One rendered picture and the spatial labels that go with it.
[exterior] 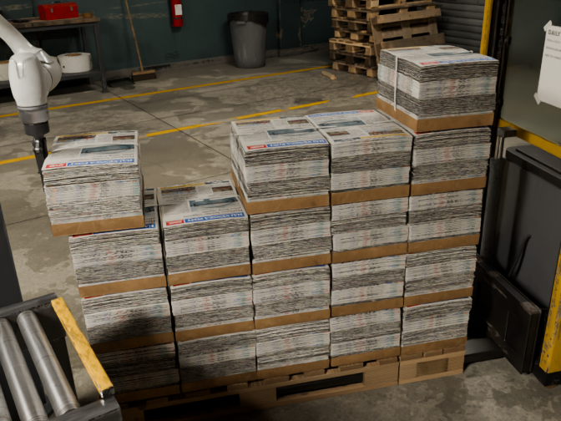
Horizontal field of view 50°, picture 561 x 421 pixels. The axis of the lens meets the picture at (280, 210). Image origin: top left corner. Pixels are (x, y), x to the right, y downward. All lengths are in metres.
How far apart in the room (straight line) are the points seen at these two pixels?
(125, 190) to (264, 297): 0.62
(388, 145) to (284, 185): 0.38
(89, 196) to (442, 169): 1.19
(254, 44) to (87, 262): 7.15
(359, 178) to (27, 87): 1.09
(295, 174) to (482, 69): 0.72
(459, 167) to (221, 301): 0.96
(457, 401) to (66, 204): 1.64
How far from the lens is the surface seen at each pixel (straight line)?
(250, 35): 8.92
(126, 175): 1.94
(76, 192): 1.97
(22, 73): 2.02
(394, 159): 2.11
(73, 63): 8.02
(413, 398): 2.56
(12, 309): 1.76
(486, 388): 2.67
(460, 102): 2.15
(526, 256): 2.89
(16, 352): 1.59
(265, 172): 1.99
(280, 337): 2.30
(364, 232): 2.17
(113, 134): 2.22
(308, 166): 2.01
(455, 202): 2.28
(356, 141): 2.03
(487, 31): 2.74
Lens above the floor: 1.66
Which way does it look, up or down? 24 degrees down
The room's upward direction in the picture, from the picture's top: 2 degrees counter-clockwise
